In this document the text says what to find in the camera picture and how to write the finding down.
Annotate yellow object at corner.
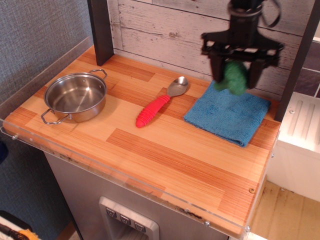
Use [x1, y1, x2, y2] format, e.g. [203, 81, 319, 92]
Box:
[19, 229, 39, 240]

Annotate silver dispenser button panel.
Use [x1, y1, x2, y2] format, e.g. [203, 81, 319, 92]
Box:
[99, 196, 160, 240]

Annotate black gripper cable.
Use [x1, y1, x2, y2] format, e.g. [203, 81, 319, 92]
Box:
[259, 0, 282, 28]

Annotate red handled metal spoon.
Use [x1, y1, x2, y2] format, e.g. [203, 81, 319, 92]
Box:
[135, 76, 189, 128]

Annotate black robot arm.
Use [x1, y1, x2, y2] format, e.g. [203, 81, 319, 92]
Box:
[201, 0, 284, 95]

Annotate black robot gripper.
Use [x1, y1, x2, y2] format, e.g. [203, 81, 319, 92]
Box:
[201, 6, 284, 89]

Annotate dark shelf post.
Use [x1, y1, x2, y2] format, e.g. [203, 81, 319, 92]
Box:
[274, 0, 320, 122]
[87, 0, 114, 66]

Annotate small steel pot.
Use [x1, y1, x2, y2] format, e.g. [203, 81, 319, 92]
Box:
[41, 69, 108, 125]

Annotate blue folded cloth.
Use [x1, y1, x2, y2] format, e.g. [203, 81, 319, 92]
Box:
[183, 81, 271, 148]

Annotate white toy sink unit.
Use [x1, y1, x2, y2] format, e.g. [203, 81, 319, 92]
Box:
[266, 92, 320, 201]

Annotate dark right shelf post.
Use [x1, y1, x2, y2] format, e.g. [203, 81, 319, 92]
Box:
[274, 0, 320, 122]

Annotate grey toy fridge cabinet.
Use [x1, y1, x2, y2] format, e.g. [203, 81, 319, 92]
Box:
[45, 153, 229, 240]

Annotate green toy broccoli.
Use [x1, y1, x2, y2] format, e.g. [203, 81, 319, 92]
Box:
[213, 60, 249, 96]

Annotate clear acrylic edge guard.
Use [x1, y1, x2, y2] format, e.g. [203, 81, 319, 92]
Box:
[3, 115, 280, 239]

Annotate dark left shelf post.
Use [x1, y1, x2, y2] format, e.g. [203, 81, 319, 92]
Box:
[87, 0, 114, 66]

